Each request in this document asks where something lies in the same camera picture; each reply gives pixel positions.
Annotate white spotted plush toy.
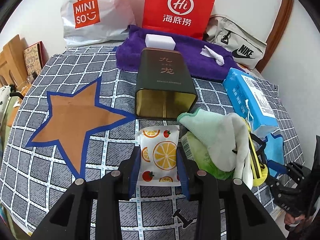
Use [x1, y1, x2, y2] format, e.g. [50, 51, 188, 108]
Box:
[0, 85, 17, 122]

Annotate white sponge block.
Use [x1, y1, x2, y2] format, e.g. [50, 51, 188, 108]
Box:
[145, 34, 176, 50]

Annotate crumpled white tissue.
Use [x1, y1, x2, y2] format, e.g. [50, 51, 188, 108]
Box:
[200, 46, 225, 66]

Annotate wooden headboard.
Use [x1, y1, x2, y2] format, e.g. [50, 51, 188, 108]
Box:
[0, 35, 28, 87]

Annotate brown star mat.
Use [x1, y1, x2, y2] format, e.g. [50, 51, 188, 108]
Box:
[26, 77, 135, 179]

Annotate beige Nike bag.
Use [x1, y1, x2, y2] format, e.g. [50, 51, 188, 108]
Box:
[206, 15, 267, 69]

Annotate green tea tissue pack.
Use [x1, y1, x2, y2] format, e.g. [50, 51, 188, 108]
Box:
[181, 132, 234, 180]

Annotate red Haidilao paper bag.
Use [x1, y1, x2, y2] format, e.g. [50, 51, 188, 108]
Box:
[142, 0, 215, 40]

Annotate yellow mesh pouch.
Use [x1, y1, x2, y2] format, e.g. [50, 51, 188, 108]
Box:
[245, 120, 268, 187]

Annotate person's right hand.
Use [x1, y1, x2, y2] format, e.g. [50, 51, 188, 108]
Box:
[284, 213, 305, 226]

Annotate dark green tin box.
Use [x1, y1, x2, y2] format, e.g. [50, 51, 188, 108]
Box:
[135, 48, 197, 120]

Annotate white and green cloth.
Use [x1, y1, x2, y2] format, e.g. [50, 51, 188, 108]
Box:
[177, 108, 253, 189]

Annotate fruit print tissue pack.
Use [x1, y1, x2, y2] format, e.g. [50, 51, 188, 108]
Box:
[135, 125, 181, 187]

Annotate blue tissue package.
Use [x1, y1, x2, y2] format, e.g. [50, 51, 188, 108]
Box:
[222, 68, 279, 138]

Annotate purple towel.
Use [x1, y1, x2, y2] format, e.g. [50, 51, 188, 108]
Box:
[115, 24, 247, 82]

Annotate white Miniso plastic bag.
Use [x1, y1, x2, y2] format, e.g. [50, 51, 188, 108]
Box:
[60, 0, 136, 47]

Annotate patterned picture frame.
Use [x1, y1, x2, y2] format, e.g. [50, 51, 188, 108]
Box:
[23, 41, 44, 75]

